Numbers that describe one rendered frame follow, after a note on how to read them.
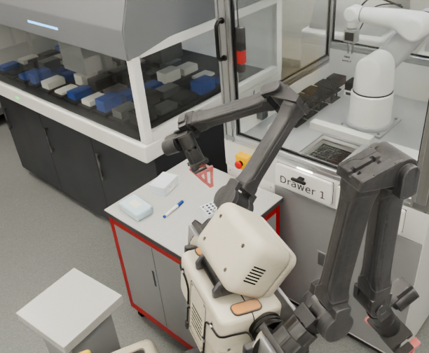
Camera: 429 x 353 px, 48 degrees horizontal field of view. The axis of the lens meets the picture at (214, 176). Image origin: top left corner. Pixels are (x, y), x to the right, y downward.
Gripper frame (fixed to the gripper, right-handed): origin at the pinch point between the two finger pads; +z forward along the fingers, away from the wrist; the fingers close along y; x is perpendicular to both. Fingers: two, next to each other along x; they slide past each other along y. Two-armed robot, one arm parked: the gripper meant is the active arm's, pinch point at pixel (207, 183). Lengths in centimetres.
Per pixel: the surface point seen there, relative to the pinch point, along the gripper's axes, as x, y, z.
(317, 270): 34, -41, 76
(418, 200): 66, 14, 40
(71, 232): -80, -173, 31
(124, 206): -33, -53, 5
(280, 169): 37, -36, 20
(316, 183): 45, -21, 28
